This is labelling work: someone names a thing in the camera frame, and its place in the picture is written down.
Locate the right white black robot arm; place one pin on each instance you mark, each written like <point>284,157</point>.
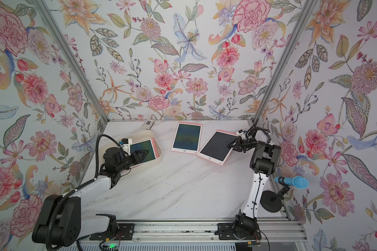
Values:
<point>263,163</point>

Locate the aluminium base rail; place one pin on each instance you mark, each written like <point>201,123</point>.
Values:
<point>163,231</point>

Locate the cream plastic storage box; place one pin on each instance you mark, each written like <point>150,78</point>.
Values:
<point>140,136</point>

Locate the pink writing tablet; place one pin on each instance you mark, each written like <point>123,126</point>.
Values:
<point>216,149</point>
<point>187,138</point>
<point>148,147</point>

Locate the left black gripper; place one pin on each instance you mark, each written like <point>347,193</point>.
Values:
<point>136,156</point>

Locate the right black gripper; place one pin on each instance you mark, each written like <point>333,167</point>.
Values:
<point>238,145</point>

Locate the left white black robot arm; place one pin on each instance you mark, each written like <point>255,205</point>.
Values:
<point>60,222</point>

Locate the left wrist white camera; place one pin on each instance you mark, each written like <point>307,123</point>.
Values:
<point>125,145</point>

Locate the blue microphone on stand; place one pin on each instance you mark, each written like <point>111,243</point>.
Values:
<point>272,202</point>

